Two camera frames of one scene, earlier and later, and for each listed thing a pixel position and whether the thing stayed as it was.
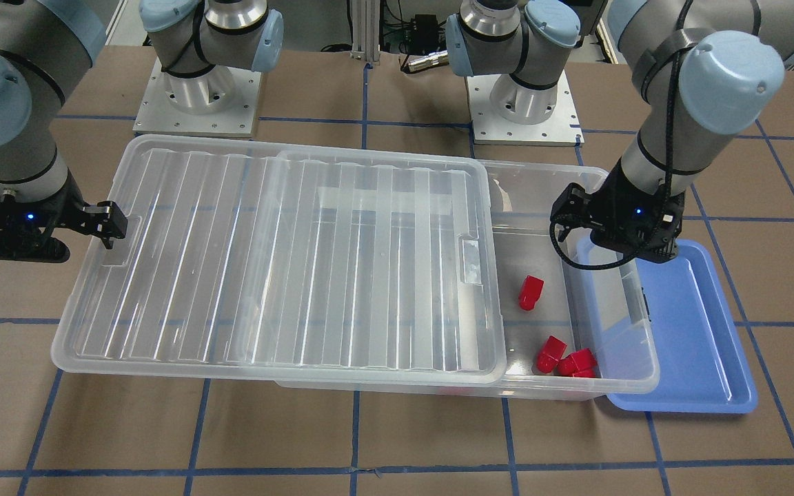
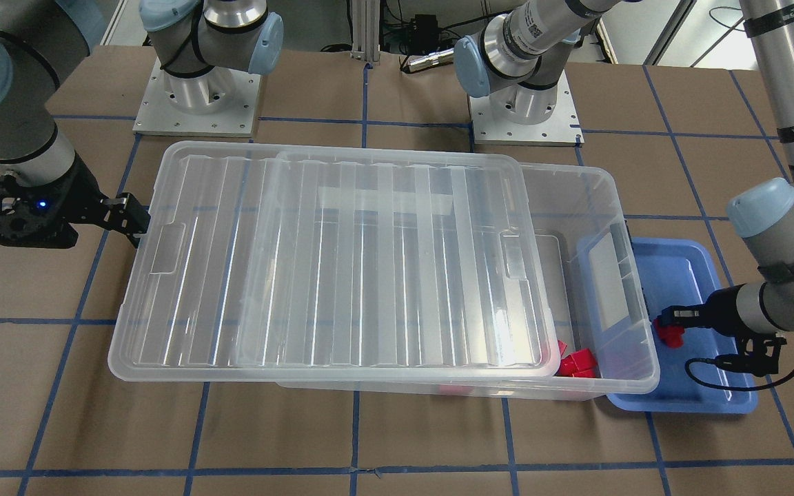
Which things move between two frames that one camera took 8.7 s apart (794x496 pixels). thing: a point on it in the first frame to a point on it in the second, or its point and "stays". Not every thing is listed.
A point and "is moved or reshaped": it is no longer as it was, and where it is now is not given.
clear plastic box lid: [296, 257] is moved or reshaped
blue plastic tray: [704, 367] stays
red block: [530, 292] to [672, 334]
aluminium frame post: [366, 31] stays
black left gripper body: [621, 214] to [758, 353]
